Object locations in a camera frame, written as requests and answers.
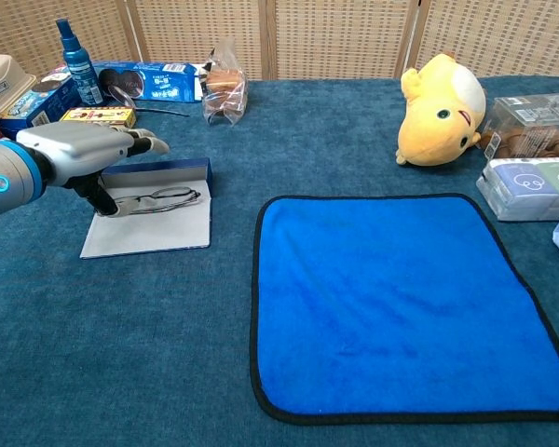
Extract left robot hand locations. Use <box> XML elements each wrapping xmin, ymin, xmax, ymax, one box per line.
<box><xmin>16</xmin><ymin>120</ymin><xmax>171</xmax><ymax>220</ymax></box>

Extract thin-framed eyeglasses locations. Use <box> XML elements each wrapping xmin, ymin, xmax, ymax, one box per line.
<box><xmin>116</xmin><ymin>185</ymin><xmax>202</xmax><ymax>216</ymax></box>

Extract blue glasses case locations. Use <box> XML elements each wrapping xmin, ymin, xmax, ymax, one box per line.
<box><xmin>78</xmin><ymin>156</ymin><xmax>214</xmax><ymax>261</ymax></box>

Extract small yellow red box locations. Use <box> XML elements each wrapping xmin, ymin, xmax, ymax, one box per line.
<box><xmin>59</xmin><ymin>106</ymin><xmax>138</xmax><ymax>130</ymax></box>

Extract short blue Oreo box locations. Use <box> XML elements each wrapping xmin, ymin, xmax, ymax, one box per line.
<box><xmin>0</xmin><ymin>64</ymin><xmax>81</xmax><ymax>141</ymax></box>

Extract metal spoon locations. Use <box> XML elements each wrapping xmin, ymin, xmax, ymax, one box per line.
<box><xmin>105</xmin><ymin>83</ymin><xmax>191</xmax><ymax>118</ymax></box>

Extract blue spray bottle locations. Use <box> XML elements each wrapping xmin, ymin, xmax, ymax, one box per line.
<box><xmin>55</xmin><ymin>18</ymin><xmax>104</xmax><ymax>106</ymax></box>

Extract beige lunch box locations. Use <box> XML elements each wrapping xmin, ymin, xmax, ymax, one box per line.
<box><xmin>0</xmin><ymin>53</ymin><xmax>37</xmax><ymax>117</ymax></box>

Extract long blue Oreo box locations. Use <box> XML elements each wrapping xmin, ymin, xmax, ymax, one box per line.
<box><xmin>91</xmin><ymin>61</ymin><xmax>211</xmax><ymax>103</ymax></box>

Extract bread in clear bag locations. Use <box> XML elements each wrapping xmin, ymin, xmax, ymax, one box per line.
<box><xmin>200</xmin><ymin>35</ymin><xmax>250</xmax><ymax>128</ymax></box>

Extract teal tablecloth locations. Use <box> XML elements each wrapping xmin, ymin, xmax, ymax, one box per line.
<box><xmin>0</xmin><ymin>74</ymin><xmax>559</xmax><ymax>447</ymax></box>

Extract wicker folding screen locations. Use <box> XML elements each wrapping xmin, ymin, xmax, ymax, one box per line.
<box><xmin>0</xmin><ymin>0</ymin><xmax>559</xmax><ymax>81</ymax></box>

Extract blue microfiber cloth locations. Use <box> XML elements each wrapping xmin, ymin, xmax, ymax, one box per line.
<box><xmin>249</xmin><ymin>192</ymin><xmax>559</xmax><ymax>426</ymax></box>

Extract yellow plush toy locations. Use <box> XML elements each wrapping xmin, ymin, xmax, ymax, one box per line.
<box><xmin>394</xmin><ymin>51</ymin><xmax>488</xmax><ymax>168</ymax></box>

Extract multicolour tissue pack row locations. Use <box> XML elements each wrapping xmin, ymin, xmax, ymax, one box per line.
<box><xmin>475</xmin><ymin>156</ymin><xmax>559</xmax><ymax>223</ymax></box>

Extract clear box brown snacks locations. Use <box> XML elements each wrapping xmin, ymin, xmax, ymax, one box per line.
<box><xmin>479</xmin><ymin>92</ymin><xmax>559</xmax><ymax>162</ymax></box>

